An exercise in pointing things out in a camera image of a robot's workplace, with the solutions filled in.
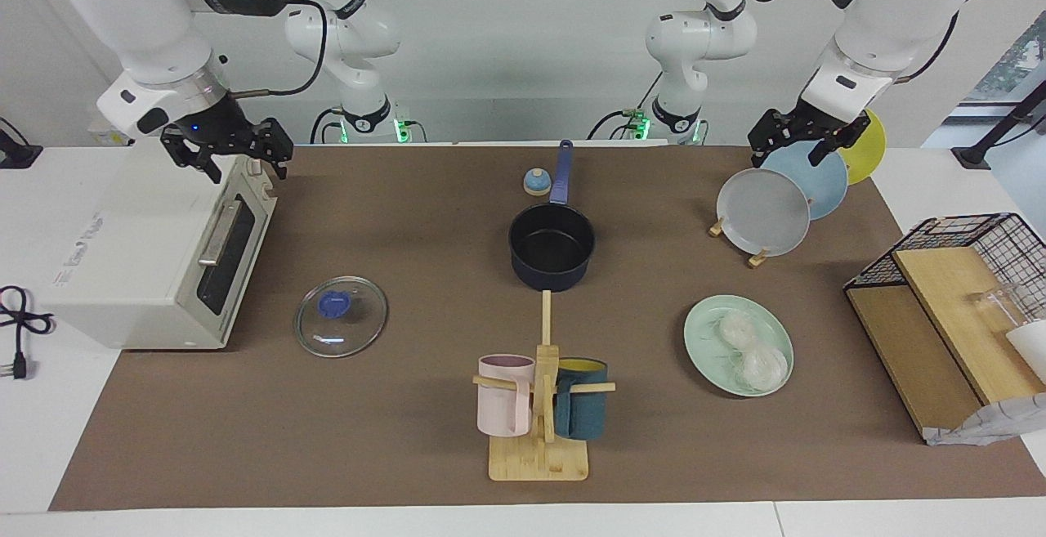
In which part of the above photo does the glass lid with blue knob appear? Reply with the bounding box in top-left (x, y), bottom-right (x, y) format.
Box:
top-left (294, 275), bottom-right (389, 358)

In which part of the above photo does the dark teal mug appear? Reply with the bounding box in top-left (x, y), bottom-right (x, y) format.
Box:
top-left (553, 357), bottom-right (609, 441)

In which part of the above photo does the black wire basket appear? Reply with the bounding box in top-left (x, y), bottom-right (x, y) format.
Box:
top-left (843, 213), bottom-right (1046, 325)

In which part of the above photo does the grey plate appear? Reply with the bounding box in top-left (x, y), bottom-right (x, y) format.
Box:
top-left (717, 168), bottom-right (811, 257)

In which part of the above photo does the clear glass cup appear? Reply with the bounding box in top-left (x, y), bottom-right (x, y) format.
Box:
top-left (968, 285), bottom-right (1032, 333)

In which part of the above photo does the white wall socket box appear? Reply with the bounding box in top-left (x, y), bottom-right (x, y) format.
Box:
top-left (88, 119), bottom-right (133, 145)

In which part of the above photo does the white cup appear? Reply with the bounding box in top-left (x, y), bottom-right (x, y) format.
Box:
top-left (1005, 320), bottom-right (1046, 383)

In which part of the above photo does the light blue plate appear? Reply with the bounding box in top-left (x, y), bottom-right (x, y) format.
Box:
top-left (760, 141), bottom-right (849, 221)

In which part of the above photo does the pink mug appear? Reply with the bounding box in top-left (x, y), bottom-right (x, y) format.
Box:
top-left (477, 355), bottom-right (536, 437)

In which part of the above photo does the light wooden board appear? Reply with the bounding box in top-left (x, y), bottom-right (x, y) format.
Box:
top-left (892, 247), bottom-right (1046, 405)

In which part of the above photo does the grey patterned cloth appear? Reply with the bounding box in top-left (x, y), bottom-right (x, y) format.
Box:
top-left (923, 394), bottom-right (1046, 446)

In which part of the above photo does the window with green foliage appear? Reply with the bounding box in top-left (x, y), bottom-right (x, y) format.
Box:
top-left (964, 10), bottom-right (1046, 105)

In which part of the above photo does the dark wooden board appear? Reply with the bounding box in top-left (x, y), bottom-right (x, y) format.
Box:
top-left (847, 285), bottom-right (981, 436)

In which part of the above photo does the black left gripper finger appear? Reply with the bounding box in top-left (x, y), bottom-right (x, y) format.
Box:
top-left (809, 112), bottom-right (871, 166)
top-left (749, 110), bottom-right (789, 168)

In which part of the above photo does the brown table mat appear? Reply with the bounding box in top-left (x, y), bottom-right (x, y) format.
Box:
top-left (49, 145), bottom-right (1046, 512)

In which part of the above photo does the black table clamp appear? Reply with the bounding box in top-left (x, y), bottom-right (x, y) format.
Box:
top-left (0, 118), bottom-right (43, 168)

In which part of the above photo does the yellow plate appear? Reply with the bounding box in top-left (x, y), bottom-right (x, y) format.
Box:
top-left (838, 109), bottom-right (887, 186)

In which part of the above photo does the white toaster oven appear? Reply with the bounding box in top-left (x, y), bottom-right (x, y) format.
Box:
top-left (37, 138), bottom-right (277, 351)

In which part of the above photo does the black power cord with plug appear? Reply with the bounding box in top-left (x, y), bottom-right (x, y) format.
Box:
top-left (0, 285), bottom-right (55, 381)

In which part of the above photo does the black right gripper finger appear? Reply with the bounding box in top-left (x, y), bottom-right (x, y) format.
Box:
top-left (161, 130), bottom-right (223, 185)
top-left (245, 119), bottom-right (293, 180)

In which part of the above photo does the black base cable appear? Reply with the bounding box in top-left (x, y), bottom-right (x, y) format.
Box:
top-left (310, 108), bottom-right (344, 145)
top-left (587, 71), bottom-right (663, 141)

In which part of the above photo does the wooden mug stand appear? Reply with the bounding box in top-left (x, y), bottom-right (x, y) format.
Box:
top-left (472, 290), bottom-right (615, 482)

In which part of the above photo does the black stand with foot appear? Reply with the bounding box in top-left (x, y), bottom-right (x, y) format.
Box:
top-left (952, 79), bottom-right (1046, 168)

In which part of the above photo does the dark blue saucepan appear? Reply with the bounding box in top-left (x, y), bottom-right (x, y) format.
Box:
top-left (508, 140), bottom-right (597, 292)

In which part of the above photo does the light green plate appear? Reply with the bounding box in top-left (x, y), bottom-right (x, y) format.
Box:
top-left (684, 295), bottom-right (795, 399)

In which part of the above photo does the wooden plate rack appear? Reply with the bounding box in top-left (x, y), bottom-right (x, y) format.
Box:
top-left (709, 194), bottom-right (818, 268)

